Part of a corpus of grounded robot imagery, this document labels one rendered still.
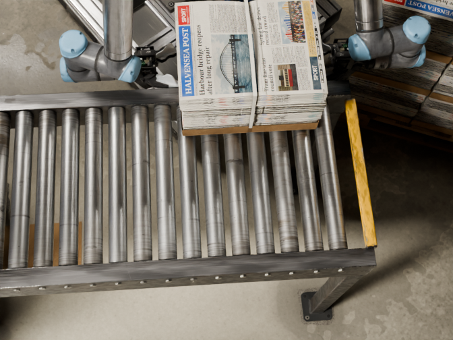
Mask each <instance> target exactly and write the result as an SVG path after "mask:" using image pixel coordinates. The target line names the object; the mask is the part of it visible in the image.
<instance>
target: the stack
mask: <svg viewBox="0 0 453 340"><path fill-rule="evenodd" d="M382 9H383V22H384V28H391V27H395V26H401V25H403V24H404V22H405V21H406V20H407V19H408V18H410V17H411V16H421V17H424V18H425V19H426V20H427V21H428V22H429V23H430V26H431V32H430V35H429V37H428V39H427V42H426V43H425V44H424V45H425V50H426V51H431V52H434V53H438V54H441V55H445V56H448V57H452V56H453V0H382ZM357 72H362V73H365V74H370V75H373V76H377V77H381V78H385V79H389V80H394V81H397V82H401V83H404V84H408V85H411V86H416V87H419V88H423V89H426V90H431V89H432V87H433V89H432V92H434V93H438V94H442V95H445V96H450V97H453V65H451V61H450V62H449V64H447V63H442V62H440V61H435V60H432V59H428V58H425V62H424V64H423V65H422V66H420V67H412V68H406V67H404V68H388V69H372V68H371V69H366V68H365V65H364V63H362V67H361V68H359V69H358V70H357ZM346 80H349V83H350V88H351V97H350V98H355V100H356V103H359V104H362V105H366V106H369V107H373V108H376V109H380V110H383V111H387V112H389V113H393V114H396V115H400V116H403V117H407V118H409V119H410V118H411V117H414V118H413V119H414V120H417V121H421V122H424V123H429V124H432V125H436V126H440V127H442V128H447V129H449V130H453V104H452V103H447V102H445V101H440V100H437V99H434V98H430V97H429V94H428V96H425V95H422V94H417V93H414V92H410V91H407V90H403V89H399V88H395V87H392V86H387V85H384V84H380V83H377V82H372V81H369V80H365V79H362V78H357V77H354V76H352V75H350V76H349V77H348V78H346ZM432 92H431V93H432ZM357 114H358V118H359V127H361V128H365V129H368V130H372V131H375V132H379V133H382V134H386V135H389V136H394V137H396V138H400V139H403V140H408V141H410V142H414V143H417V144H422V145H424V146H428V147H432V148H436V149H438V150H443V151H446V152H450V153H452V154H453V145H451V144H447V143H444V142H440V141H437V140H433V139H430V138H426V137H423V136H419V135H416V134H412V133H409V132H405V131H402V130H398V129H395V128H392V127H388V126H384V125H380V124H378V123H374V122H370V119H373V120H376V121H380V122H384V123H388V124H390V125H395V126H398V127H400V128H404V129H408V130H412V131H414V132H419V133H422V134H426V135H428V136H433V137H436V138H440V139H443V140H447V141H450V142H453V136H452V135H449V134H445V133H441V132H437V131H434V130H430V129H427V128H424V127H419V126H416V125H412V124H411V122H409V123H406V122H403V121H399V120H396V119H392V118H389V117H385V116H383V115H378V114H375V113H371V112H369V111H364V110H361V109H358V108H357Z"/></svg>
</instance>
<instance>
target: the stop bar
mask: <svg viewBox="0 0 453 340"><path fill-rule="evenodd" d="M344 105H345V110H346V118H347V123H348V129H349V138H350V143H351V152H352V157H353V166H354V170H355V179H356V184H357V193H358V199H359V208H360V213H361V221H362V226H363V235H364V240H365V248H367V249H372V248H377V246H378V243H377V238H376V234H375V225H374V224H375V221H374V220H373V212H372V207H371V198H370V193H369V185H368V180H367V172H366V167H365V159H364V154H363V145H362V140H361V132H360V127H359V118H358V114H357V106H356V100H355V98H347V99H345V101H344Z"/></svg>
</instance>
